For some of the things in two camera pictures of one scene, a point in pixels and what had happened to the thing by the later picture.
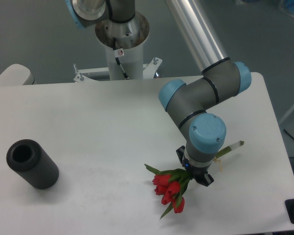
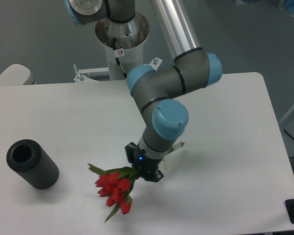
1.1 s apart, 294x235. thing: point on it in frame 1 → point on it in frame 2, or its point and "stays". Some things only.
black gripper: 206,179 → 145,164
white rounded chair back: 15,75 stays
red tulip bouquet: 172,183 → 115,184
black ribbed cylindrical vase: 26,157 stays
